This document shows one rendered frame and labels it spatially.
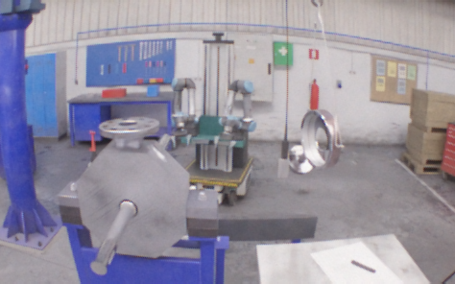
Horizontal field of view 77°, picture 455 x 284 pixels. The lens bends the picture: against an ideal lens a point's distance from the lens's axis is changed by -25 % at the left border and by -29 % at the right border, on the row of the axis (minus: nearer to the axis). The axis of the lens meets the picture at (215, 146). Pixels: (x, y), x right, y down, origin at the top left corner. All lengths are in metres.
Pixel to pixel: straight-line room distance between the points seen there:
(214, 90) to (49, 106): 3.88
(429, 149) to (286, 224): 4.37
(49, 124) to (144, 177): 5.79
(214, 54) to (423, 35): 5.07
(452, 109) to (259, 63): 3.63
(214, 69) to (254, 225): 2.46
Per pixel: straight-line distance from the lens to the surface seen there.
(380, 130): 7.38
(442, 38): 8.15
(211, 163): 4.31
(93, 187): 1.54
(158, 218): 1.52
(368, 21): 7.16
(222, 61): 4.08
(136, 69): 6.79
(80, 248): 1.77
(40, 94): 7.16
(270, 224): 1.96
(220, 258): 2.07
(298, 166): 2.50
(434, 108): 5.94
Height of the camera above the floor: 1.73
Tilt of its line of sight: 16 degrees down
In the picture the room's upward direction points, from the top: 1 degrees clockwise
